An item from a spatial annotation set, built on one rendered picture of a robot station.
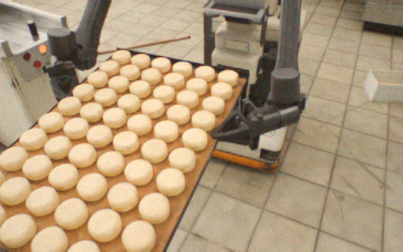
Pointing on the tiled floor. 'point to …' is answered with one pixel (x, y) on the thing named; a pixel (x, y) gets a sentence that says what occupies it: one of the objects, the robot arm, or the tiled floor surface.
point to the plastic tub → (390, 86)
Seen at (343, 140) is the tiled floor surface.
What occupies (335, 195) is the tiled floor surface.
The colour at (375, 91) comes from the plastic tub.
